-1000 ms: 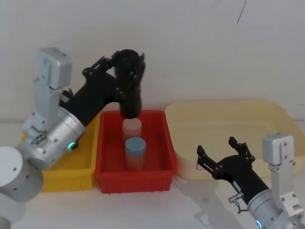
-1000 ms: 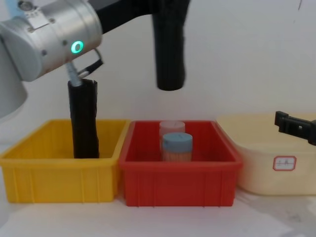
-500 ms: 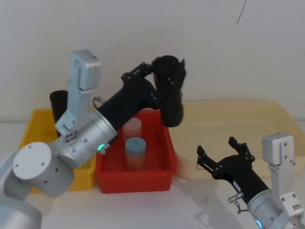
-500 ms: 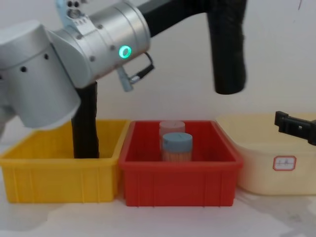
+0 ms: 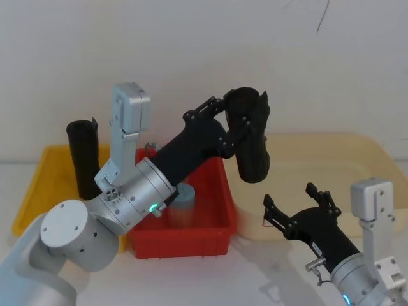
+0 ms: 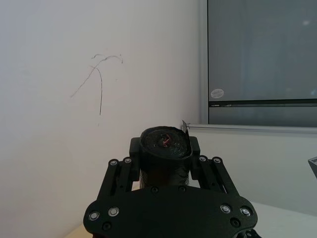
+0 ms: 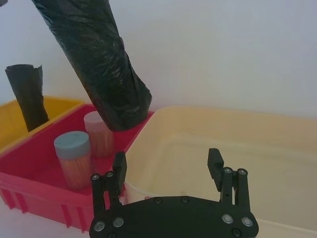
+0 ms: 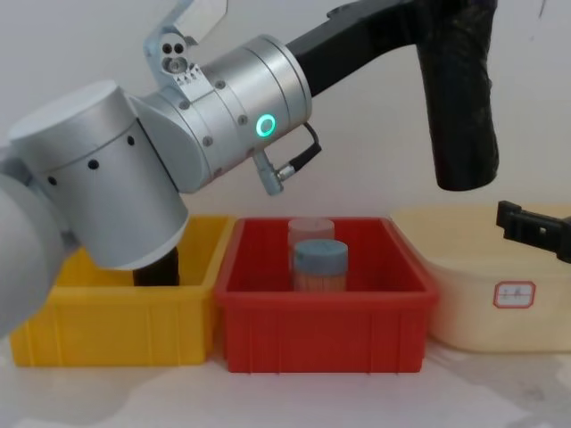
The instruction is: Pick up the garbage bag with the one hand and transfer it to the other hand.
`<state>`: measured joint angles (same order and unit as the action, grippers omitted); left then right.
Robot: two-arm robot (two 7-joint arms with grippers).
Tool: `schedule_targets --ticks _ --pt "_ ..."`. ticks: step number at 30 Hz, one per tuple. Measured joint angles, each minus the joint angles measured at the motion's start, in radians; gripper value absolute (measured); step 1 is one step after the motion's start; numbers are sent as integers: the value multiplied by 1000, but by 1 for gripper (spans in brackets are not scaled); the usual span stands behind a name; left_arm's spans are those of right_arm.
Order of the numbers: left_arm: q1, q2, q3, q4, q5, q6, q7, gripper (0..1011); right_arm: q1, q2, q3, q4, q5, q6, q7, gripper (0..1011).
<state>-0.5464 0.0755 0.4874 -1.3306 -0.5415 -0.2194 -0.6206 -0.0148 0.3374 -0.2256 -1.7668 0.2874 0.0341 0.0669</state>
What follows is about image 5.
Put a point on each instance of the grey plastic cylinder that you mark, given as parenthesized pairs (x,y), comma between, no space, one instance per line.
(182,207)

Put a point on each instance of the cream plastic tray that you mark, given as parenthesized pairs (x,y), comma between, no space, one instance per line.
(318,165)

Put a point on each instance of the black plastic tube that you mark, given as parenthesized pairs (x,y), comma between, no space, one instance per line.
(84,159)
(253,146)

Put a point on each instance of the white table cloth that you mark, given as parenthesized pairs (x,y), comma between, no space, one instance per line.
(223,283)

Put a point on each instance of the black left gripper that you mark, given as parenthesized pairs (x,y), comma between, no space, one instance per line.
(191,150)

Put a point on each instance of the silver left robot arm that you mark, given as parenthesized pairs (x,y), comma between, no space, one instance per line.
(79,223)

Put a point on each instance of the red plastic bin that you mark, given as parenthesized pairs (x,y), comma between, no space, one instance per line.
(191,242)

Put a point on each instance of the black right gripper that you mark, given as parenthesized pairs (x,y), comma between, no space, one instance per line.
(322,232)

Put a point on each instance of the yellow plastic bin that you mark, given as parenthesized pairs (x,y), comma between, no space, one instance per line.
(48,191)

